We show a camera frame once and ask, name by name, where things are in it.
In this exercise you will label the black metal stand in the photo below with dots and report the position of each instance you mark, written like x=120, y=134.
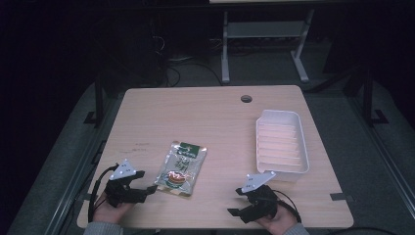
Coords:
x=368, y=98
x=99, y=101

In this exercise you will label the grey tape strip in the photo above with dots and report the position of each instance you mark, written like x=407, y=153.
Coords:
x=339, y=197

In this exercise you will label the silver green snack packet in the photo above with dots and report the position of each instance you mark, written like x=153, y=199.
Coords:
x=181, y=169

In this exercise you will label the person's right hand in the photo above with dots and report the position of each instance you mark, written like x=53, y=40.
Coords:
x=280, y=222

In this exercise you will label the person's left hand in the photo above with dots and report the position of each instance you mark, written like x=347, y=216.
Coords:
x=109, y=212

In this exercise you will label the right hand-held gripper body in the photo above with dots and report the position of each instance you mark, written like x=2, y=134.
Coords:
x=261, y=200

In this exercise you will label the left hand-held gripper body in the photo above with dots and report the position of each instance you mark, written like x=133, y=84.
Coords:
x=122, y=192

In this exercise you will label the white metal table frame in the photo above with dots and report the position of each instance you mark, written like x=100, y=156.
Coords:
x=225, y=49

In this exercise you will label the white plastic tray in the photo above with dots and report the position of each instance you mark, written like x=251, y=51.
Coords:
x=281, y=143

